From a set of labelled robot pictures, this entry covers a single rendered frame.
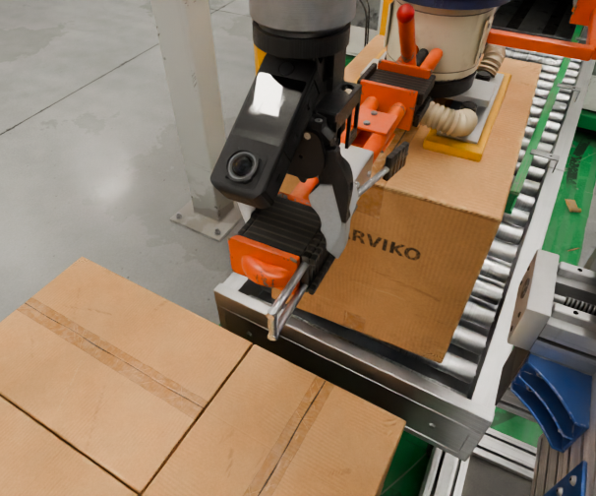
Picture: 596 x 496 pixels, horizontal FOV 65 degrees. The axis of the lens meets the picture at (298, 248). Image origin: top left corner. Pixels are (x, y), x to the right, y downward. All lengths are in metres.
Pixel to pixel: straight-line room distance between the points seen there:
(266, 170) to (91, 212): 2.24
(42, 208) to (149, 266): 0.74
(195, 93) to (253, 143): 1.59
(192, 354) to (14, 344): 0.44
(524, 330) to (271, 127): 0.55
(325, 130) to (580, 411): 0.57
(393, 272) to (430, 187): 0.18
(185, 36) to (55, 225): 1.17
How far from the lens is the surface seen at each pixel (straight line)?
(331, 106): 0.39
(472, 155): 0.86
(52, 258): 2.38
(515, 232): 1.57
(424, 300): 0.91
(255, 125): 0.35
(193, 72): 1.88
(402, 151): 0.59
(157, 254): 2.21
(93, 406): 1.18
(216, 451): 1.07
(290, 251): 0.43
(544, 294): 0.78
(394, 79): 0.75
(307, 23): 0.34
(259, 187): 0.33
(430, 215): 0.77
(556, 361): 0.83
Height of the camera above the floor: 1.53
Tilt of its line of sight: 45 degrees down
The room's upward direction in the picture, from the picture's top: straight up
